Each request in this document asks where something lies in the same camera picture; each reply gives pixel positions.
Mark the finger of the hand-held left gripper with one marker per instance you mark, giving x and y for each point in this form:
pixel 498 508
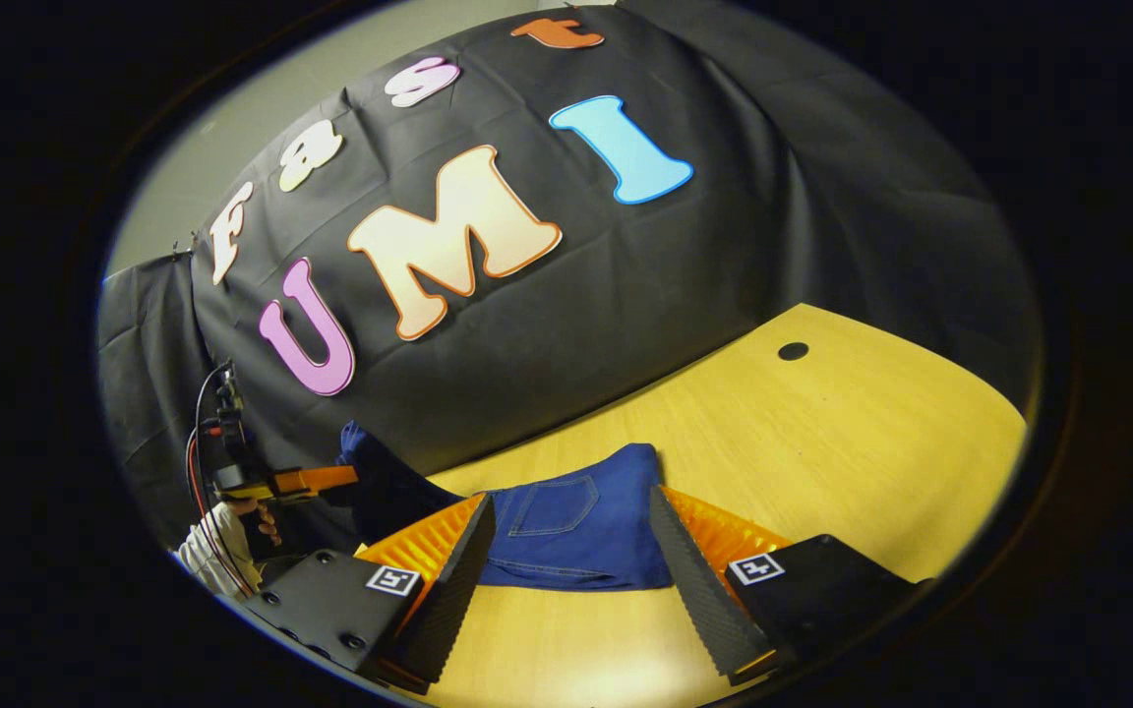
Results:
pixel 316 480

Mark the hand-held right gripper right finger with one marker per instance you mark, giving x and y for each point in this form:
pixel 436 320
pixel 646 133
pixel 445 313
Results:
pixel 699 590

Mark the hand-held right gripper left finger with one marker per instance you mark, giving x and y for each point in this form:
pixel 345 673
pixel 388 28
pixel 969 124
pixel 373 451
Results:
pixel 453 590

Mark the black backdrop cloth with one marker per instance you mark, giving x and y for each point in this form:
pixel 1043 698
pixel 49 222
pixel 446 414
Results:
pixel 626 295

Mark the blue denim jeans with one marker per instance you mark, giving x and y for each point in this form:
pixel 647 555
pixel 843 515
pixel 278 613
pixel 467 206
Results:
pixel 576 536

